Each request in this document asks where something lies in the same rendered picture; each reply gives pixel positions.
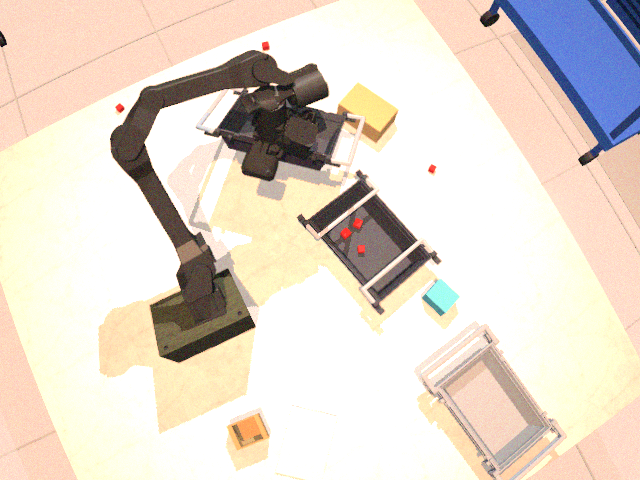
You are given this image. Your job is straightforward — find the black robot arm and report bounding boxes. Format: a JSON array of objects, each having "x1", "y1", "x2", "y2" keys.
[{"x1": 110, "y1": 50, "x2": 330, "y2": 326}]

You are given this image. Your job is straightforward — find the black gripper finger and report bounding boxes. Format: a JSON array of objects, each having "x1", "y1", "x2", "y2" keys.
[{"x1": 251, "y1": 138, "x2": 284, "y2": 158}]

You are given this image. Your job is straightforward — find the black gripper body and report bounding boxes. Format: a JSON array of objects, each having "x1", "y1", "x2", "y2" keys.
[{"x1": 241, "y1": 99, "x2": 298, "y2": 181}]

